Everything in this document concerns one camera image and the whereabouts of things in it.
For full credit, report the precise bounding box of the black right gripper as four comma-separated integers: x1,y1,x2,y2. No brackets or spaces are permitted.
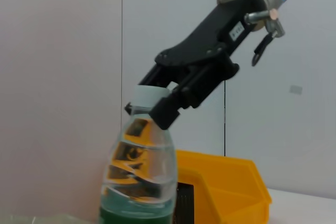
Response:
124,0,268,130

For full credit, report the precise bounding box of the clear green-label water bottle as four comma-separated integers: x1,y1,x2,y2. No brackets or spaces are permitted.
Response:
98,84,179,224

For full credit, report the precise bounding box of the black mesh pen holder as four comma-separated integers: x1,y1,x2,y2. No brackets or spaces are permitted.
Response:
173,182,195,224

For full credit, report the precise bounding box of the right gripper silver plug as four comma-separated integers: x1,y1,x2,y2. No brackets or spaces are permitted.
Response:
244,8,286,38

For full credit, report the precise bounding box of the yellow plastic bin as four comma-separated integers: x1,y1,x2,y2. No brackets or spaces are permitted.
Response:
175,150,272,224

